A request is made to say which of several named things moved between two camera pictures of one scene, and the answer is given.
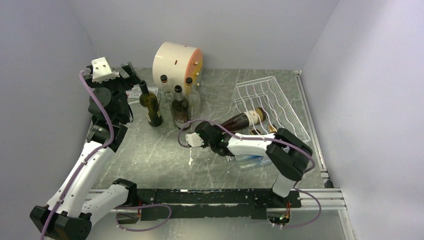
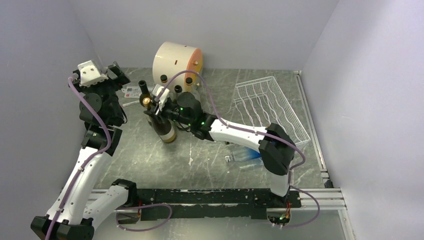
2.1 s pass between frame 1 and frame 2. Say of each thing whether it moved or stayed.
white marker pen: stayed
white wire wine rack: stayed
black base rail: stayed
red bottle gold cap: moved
